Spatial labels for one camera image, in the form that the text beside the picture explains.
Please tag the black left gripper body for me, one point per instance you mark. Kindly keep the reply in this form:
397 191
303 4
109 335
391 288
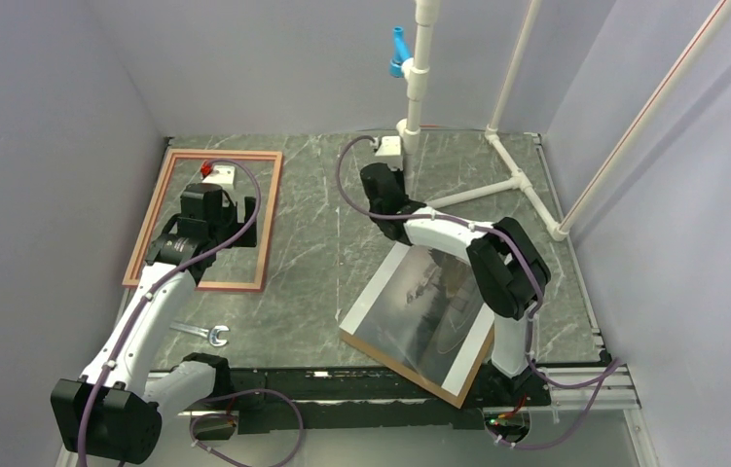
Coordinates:
228 228

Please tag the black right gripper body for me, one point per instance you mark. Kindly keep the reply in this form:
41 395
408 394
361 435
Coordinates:
401 182

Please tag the red wooden picture frame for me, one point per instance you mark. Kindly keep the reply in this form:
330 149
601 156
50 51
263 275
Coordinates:
235 269

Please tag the glossy photo with white borders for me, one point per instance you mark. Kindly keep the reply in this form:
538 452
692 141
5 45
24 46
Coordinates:
419 307

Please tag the brown cardboard backing board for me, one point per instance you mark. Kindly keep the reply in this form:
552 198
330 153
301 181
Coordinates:
457 381

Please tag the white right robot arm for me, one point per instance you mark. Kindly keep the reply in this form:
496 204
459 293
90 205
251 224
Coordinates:
510 272

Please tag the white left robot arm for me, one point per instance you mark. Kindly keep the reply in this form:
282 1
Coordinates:
112 410

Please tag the silver open-end wrench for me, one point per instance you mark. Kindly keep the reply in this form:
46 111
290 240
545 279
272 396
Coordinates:
212 335

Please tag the blue pipe fitting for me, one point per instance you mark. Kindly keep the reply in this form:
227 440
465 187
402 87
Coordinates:
401 53

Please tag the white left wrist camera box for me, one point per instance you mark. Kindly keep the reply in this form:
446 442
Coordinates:
219 173

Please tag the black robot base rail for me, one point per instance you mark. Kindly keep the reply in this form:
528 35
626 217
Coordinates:
267 399

